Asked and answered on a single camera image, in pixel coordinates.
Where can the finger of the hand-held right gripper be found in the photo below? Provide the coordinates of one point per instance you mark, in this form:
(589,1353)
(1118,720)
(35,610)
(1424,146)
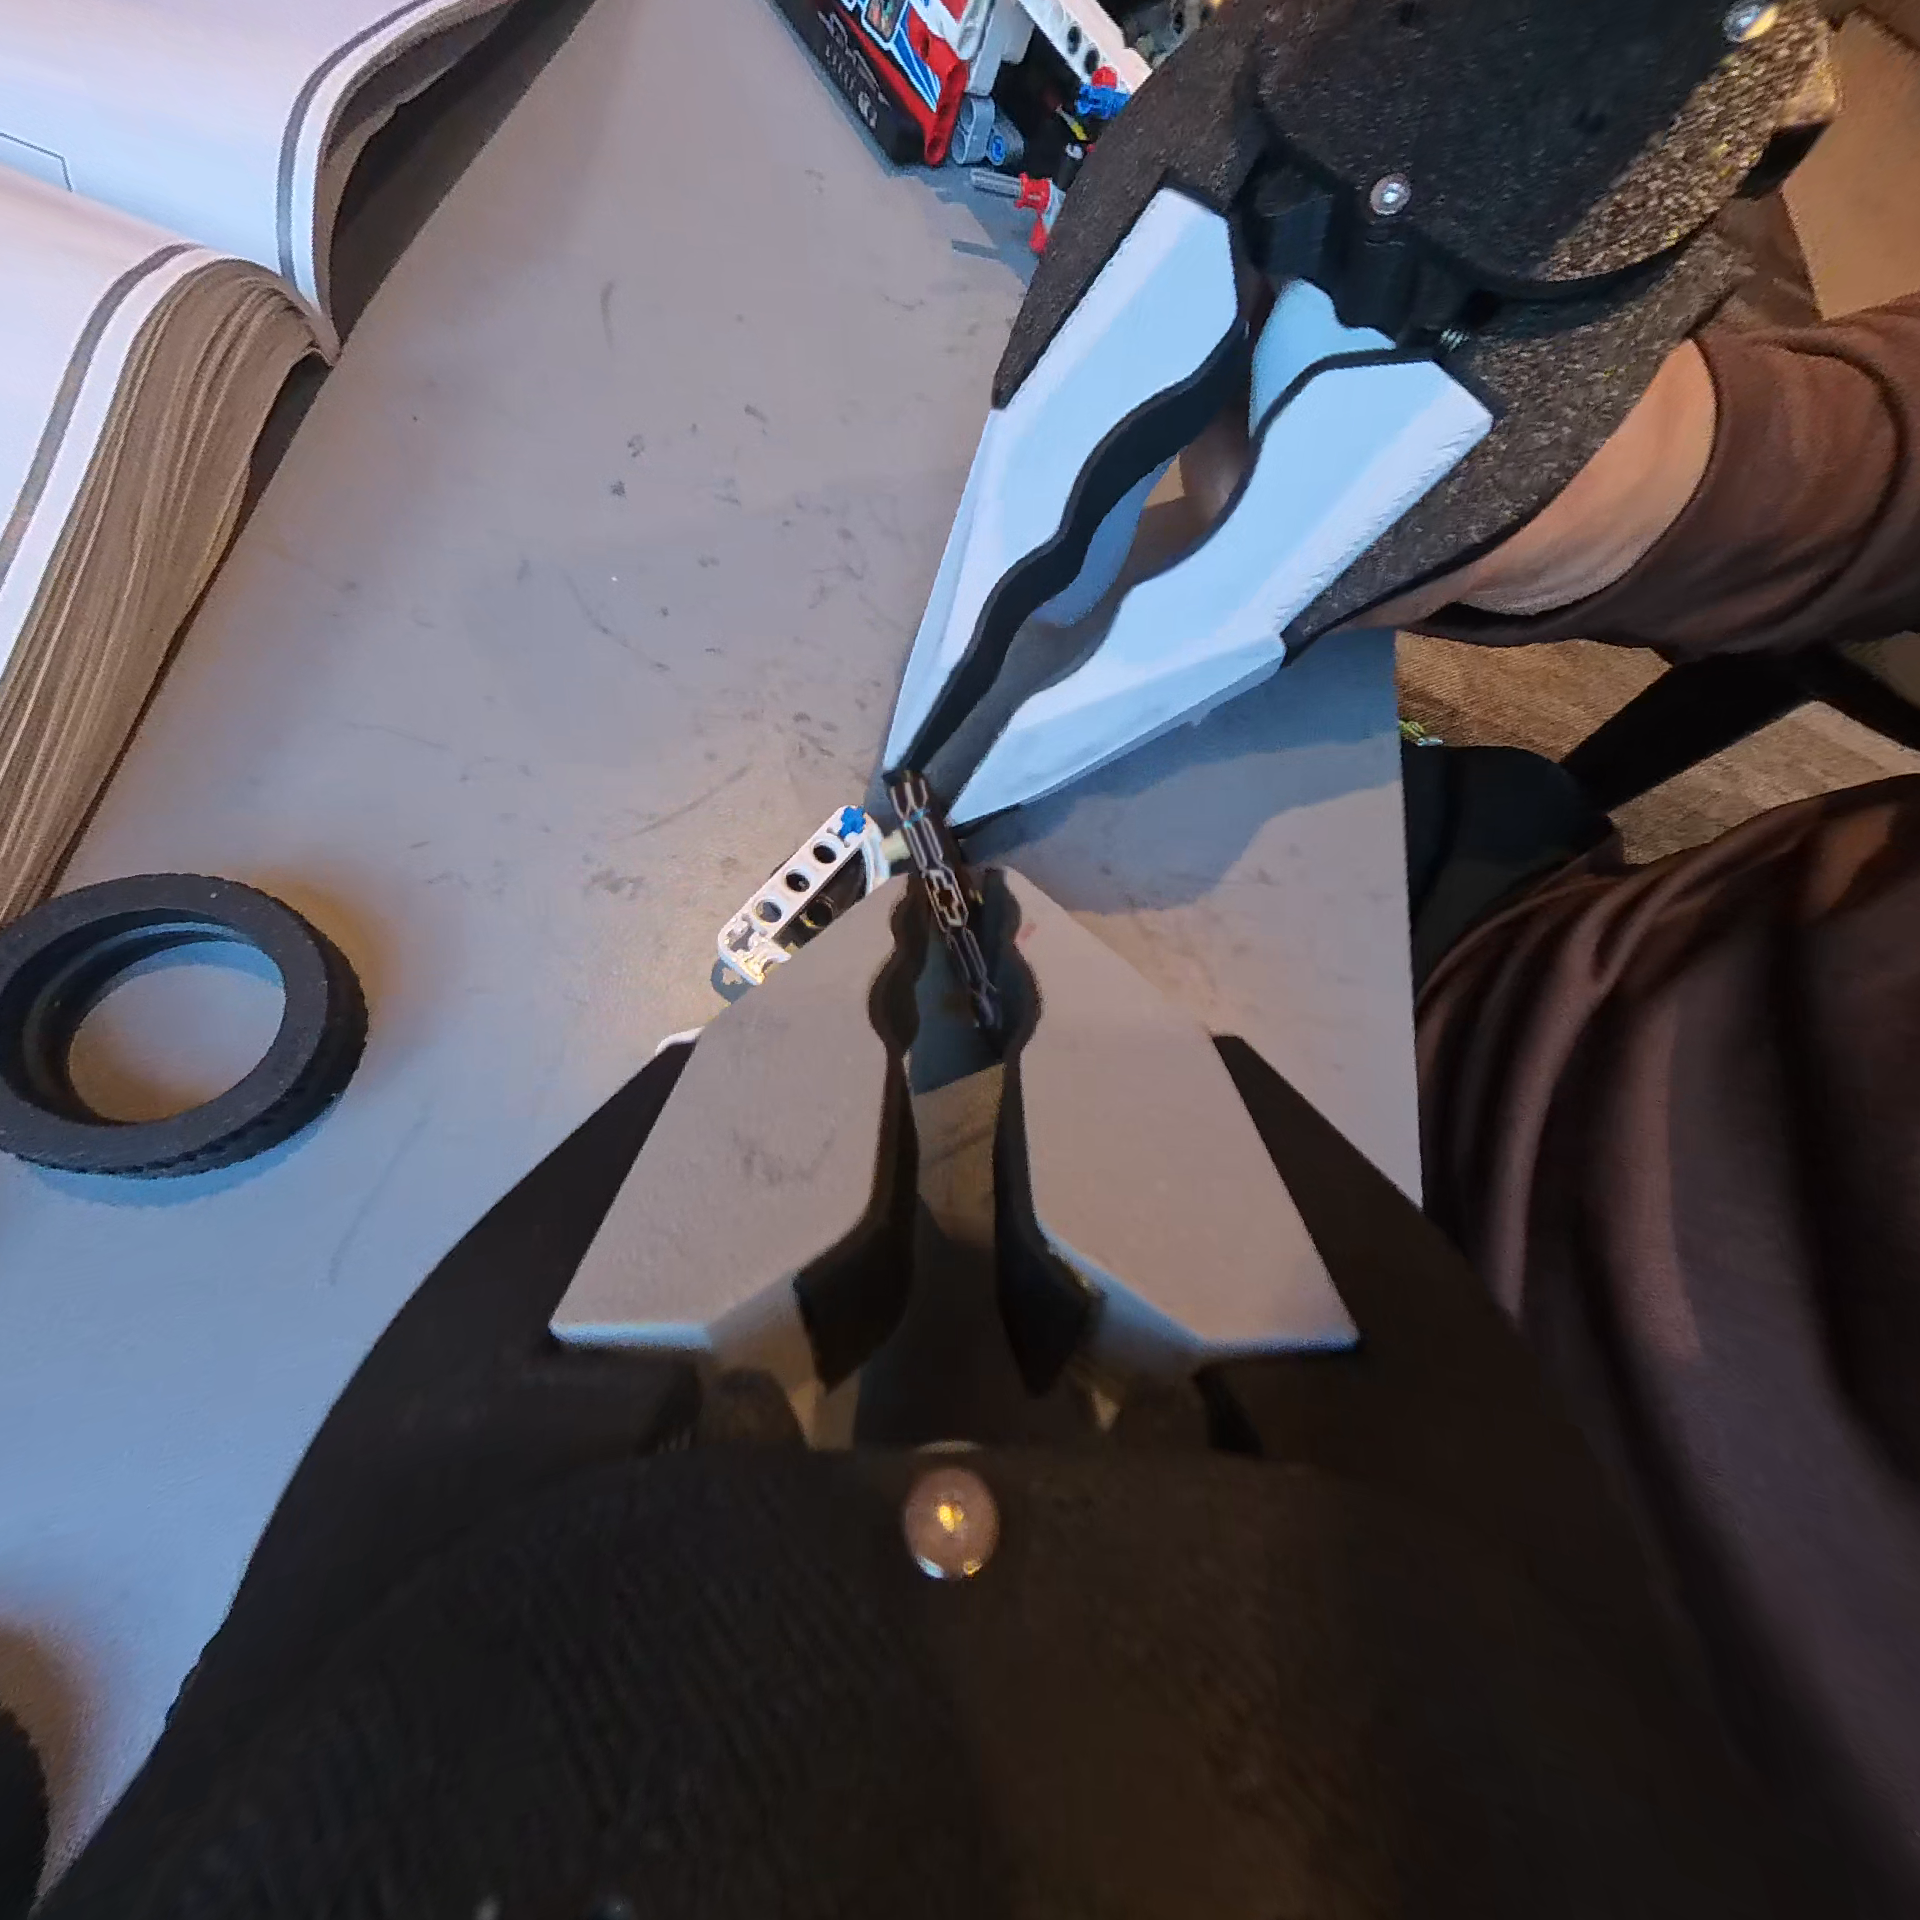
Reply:
(1200,605)
(1080,416)

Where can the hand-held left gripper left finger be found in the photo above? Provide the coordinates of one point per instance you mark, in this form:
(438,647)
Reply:
(720,1180)

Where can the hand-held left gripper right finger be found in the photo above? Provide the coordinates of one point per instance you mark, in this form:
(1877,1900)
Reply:
(1175,1180)

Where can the black patterned toy beam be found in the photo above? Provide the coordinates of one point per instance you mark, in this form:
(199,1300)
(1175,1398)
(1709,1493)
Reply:
(935,887)

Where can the person's right forearm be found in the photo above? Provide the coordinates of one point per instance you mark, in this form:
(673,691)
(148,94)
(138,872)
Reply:
(1812,485)

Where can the grey desk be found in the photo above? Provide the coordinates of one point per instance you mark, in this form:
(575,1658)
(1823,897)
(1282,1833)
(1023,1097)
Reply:
(605,528)

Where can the person's right hand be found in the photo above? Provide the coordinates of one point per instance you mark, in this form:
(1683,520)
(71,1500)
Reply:
(1580,496)

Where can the small red toy piece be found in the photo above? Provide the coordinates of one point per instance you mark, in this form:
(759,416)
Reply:
(1035,200)

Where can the red toy car model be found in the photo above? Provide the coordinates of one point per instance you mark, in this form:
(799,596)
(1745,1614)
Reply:
(893,72)

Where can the person's brown shirt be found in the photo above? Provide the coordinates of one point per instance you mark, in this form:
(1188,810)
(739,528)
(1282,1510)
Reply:
(1719,1121)

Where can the open instruction booklet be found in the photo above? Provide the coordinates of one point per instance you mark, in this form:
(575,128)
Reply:
(148,146)

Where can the black chair frame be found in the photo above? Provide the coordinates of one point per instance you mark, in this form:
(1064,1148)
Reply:
(1719,720)

